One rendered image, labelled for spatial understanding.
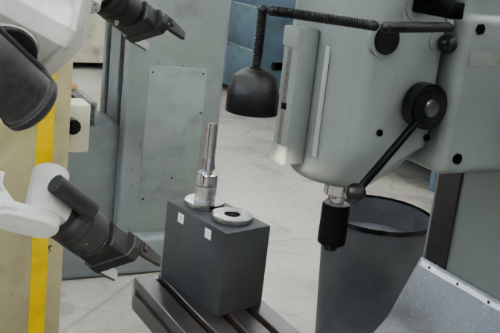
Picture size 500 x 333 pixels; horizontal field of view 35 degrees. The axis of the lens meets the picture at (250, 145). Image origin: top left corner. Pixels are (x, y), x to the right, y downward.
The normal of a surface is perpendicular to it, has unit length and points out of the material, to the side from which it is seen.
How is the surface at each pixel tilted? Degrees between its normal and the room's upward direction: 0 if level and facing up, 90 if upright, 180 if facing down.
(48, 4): 55
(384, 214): 86
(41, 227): 126
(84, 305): 0
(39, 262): 90
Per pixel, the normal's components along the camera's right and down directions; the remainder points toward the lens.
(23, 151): 0.49, 0.26
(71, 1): 0.69, -0.36
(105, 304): 0.11, -0.96
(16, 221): -0.02, 0.77
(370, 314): -0.06, 0.30
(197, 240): -0.77, 0.07
